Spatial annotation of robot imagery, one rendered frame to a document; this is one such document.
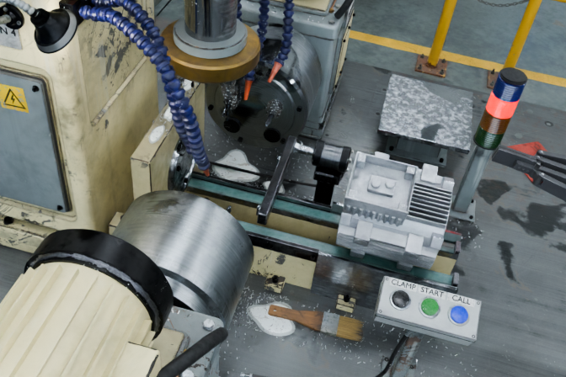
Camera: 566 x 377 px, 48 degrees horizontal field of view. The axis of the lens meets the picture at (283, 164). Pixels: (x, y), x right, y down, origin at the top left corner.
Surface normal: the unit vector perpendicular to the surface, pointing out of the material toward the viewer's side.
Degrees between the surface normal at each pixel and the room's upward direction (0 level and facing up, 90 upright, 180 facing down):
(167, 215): 6
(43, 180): 90
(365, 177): 23
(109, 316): 40
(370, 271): 90
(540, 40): 0
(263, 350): 0
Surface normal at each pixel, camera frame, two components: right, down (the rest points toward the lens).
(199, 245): 0.48, -0.57
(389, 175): -0.01, -0.43
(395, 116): 0.10, -0.73
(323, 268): -0.25, 0.64
